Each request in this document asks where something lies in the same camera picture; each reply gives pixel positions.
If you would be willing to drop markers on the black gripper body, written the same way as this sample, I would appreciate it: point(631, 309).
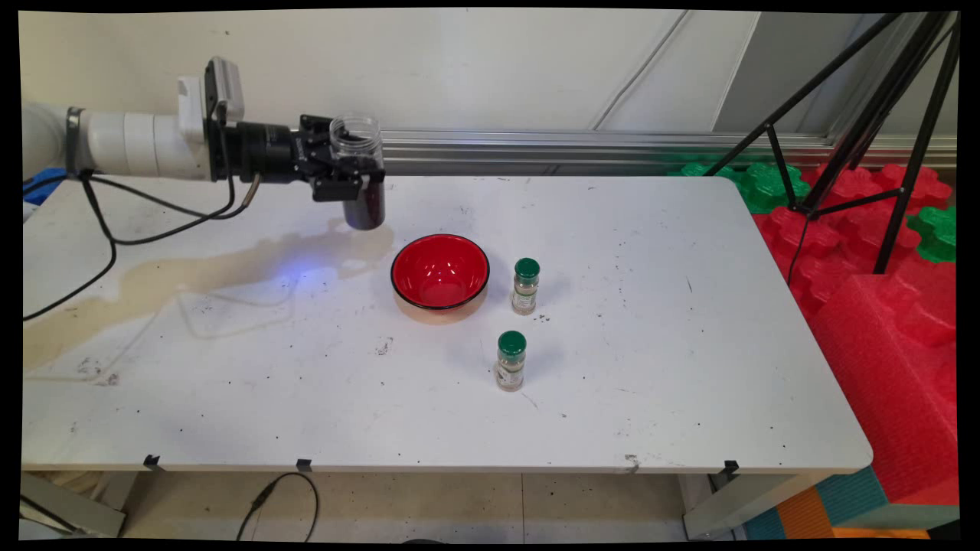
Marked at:
point(268, 153)

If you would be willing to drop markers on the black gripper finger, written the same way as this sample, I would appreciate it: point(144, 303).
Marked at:
point(337, 187)
point(321, 132)

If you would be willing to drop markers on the clear jar with black granules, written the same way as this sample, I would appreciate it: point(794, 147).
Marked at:
point(366, 210)

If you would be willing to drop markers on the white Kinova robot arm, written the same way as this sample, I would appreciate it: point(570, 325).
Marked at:
point(130, 141)

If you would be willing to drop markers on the red bowl with black rim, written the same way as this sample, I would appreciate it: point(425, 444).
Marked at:
point(440, 272)

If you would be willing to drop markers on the green-capped spice bottle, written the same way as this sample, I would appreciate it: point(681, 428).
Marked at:
point(511, 360)
point(525, 287)

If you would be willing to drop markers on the blue foam piece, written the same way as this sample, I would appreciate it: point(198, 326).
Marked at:
point(42, 187)

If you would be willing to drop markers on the green foam puzzle piece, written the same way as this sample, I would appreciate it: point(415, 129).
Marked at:
point(704, 170)
point(766, 187)
point(934, 233)

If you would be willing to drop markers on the grey table leg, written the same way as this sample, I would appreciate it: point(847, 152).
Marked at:
point(69, 505)
point(735, 509)

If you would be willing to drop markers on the red foam puzzle pile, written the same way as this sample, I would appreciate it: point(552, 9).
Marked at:
point(834, 245)

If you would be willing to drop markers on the black tripod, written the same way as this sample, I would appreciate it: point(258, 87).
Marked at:
point(873, 115)

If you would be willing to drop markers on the orange foam tile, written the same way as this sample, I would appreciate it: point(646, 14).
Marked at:
point(804, 514)

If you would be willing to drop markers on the teal foam tile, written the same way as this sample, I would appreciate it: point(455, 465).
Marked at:
point(854, 497)

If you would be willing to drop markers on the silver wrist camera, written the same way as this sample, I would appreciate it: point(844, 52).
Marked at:
point(226, 84)

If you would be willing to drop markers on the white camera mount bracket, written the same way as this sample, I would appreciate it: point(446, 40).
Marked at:
point(190, 107)

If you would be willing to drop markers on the aluminium rail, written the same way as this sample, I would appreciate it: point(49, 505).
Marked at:
point(536, 149)

